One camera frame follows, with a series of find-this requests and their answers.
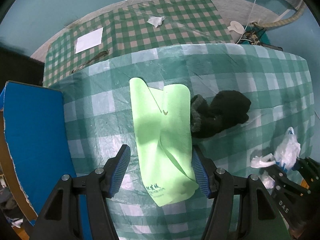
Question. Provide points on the white blue plastic bag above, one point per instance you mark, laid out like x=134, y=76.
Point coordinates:
x=285, y=155

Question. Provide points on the green beige checkered cloth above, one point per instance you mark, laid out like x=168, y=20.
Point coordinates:
x=126, y=30

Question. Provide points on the teal checkered tablecloth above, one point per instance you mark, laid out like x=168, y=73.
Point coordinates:
x=98, y=120

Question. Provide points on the light green microfiber cloth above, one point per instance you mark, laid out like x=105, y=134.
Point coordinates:
x=161, y=120

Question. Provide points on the crumpled white tissue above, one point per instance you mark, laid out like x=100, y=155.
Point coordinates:
x=156, y=21

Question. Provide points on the white paper sheet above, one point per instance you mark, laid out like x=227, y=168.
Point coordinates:
x=89, y=40

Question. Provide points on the black knit glove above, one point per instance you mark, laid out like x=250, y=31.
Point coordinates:
x=227, y=109

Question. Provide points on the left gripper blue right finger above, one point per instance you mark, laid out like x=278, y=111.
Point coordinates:
x=199, y=165

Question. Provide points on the blue cardboard box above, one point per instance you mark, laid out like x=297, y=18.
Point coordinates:
x=34, y=146

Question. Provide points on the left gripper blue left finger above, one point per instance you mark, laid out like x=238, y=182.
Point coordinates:
x=116, y=169

